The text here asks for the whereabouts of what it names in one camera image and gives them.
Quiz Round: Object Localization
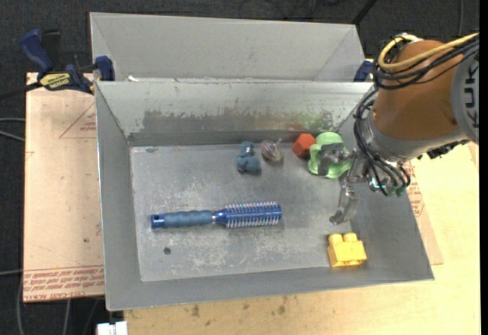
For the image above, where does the brown cardboard board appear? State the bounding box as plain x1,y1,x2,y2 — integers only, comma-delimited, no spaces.
22,72,445,304

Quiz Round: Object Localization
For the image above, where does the grey metal bin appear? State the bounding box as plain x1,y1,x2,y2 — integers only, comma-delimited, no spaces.
89,11,435,312

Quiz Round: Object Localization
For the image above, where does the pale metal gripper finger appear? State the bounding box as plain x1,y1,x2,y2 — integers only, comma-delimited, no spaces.
317,144,358,177
329,178,360,227

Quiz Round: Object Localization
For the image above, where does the yellow toy brick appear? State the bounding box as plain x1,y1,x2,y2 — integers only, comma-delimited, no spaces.
326,230,368,269

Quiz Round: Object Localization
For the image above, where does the blue-grey toy animal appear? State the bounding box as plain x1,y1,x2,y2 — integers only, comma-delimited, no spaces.
236,140,263,176

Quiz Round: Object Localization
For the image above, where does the blue hairbrush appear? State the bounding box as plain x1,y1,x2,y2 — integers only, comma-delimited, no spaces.
149,200,284,230

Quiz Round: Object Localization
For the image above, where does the black cylinder on white bracket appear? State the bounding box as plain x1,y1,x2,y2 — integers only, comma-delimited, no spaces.
425,140,469,160

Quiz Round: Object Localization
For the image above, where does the red block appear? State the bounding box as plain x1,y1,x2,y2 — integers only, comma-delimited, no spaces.
291,132,317,160

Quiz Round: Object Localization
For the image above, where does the multicoloured spinning top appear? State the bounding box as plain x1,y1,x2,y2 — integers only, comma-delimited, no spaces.
260,138,284,164

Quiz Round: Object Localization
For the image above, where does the light green cup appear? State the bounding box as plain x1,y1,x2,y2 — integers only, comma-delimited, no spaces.
307,130,352,180

